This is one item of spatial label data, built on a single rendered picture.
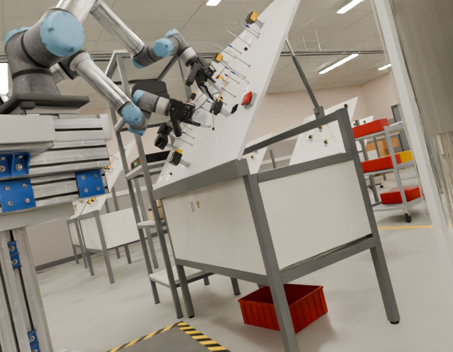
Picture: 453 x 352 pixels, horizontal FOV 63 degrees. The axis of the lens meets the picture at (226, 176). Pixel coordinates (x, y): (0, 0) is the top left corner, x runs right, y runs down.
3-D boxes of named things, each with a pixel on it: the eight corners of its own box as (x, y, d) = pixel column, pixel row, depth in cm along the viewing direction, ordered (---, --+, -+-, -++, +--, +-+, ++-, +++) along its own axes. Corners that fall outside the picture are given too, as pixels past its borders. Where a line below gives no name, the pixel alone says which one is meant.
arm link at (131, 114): (61, 22, 146) (148, 110, 146) (71, 33, 157) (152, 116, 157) (39, 42, 145) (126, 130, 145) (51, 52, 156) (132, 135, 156)
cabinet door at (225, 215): (264, 276, 143) (241, 177, 144) (208, 265, 191) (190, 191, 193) (270, 274, 144) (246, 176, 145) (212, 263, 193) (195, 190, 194)
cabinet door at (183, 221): (209, 265, 192) (191, 191, 193) (175, 258, 241) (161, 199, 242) (212, 263, 193) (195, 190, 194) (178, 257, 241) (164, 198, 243)
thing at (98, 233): (110, 284, 424) (78, 144, 429) (90, 276, 524) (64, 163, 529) (168, 265, 463) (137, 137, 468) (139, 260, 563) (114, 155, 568)
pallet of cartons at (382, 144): (382, 174, 1125) (374, 142, 1128) (361, 179, 1193) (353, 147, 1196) (405, 168, 1189) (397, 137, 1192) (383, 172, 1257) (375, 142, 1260)
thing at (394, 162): (410, 223, 363) (383, 116, 366) (366, 226, 403) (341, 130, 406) (452, 202, 422) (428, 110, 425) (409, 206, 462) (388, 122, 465)
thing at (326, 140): (354, 211, 527) (326, 100, 532) (298, 216, 626) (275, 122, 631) (384, 200, 565) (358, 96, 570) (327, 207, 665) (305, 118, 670)
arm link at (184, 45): (159, 40, 168) (168, 38, 175) (174, 59, 170) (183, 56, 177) (169, 28, 164) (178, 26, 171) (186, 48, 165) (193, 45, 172)
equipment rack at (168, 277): (177, 319, 244) (114, 49, 249) (153, 303, 297) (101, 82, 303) (242, 293, 267) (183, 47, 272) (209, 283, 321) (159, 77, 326)
